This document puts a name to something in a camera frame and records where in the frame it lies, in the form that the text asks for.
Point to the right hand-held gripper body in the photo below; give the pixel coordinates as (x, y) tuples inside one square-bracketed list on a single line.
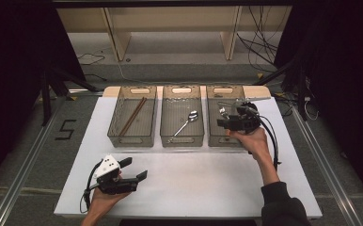
[(244, 122)]

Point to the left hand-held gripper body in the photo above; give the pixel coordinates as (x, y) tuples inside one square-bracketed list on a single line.
[(117, 185)]

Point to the smoky clear plastic bin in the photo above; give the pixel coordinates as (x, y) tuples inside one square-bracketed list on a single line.
[(179, 106), (134, 125), (214, 94)]

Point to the steel spoon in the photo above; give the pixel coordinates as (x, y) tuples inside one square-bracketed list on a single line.
[(192, 116)]

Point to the brown wooden chopstick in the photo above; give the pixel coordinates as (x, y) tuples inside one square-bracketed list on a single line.
[(134, 116), (131, 116)]

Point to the person's right hand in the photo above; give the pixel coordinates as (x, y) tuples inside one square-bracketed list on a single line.
[(256, 144)]

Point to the person's left hand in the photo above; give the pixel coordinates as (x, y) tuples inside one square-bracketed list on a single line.
[(101, 205)]

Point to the yellow floor tape piece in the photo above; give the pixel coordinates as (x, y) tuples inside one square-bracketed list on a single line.
[(260, 75), (72, 98)]

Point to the white table sheet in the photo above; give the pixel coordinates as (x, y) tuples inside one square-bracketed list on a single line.
[(195, 182)]

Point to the black metal stand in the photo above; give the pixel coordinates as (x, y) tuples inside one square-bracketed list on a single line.
[(301, 94)]

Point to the black tripod stand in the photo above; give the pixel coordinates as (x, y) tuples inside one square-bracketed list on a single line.
[(46, 103)]

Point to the black curtain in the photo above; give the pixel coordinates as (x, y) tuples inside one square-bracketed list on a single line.
[(10, 78), (352, 78)]

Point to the beige wooden shelf unit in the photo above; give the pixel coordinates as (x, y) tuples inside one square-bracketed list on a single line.
[(120, 40)]

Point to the black overhead bar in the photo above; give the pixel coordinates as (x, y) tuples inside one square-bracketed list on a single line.
[(170, 3)]

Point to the aluminium floor rail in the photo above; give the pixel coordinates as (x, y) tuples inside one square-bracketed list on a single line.
[(327, 175), (19, 185)]

